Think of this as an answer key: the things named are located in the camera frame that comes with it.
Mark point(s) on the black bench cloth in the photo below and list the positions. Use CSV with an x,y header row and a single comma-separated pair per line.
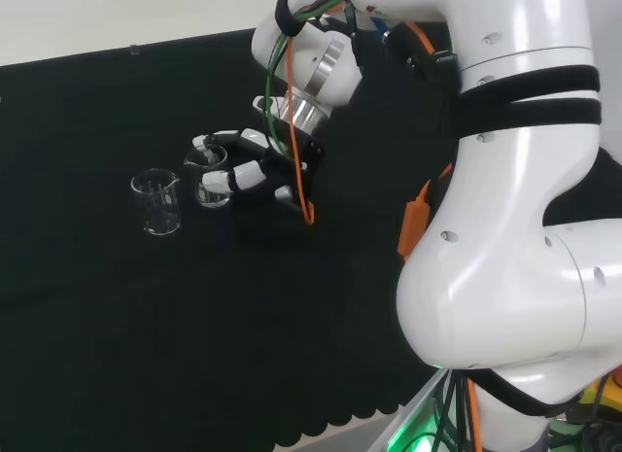
x,y
218,301

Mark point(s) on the yellow stop button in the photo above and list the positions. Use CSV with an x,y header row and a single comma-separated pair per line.
x,y
602,389

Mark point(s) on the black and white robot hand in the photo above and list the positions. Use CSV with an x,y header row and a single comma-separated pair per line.
x,y
249,174

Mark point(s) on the clear glass beaker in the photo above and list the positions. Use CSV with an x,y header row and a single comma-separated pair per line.
x,y
156,204
212,199

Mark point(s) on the orange adapter box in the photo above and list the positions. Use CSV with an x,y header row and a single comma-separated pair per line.
x,y
414,219

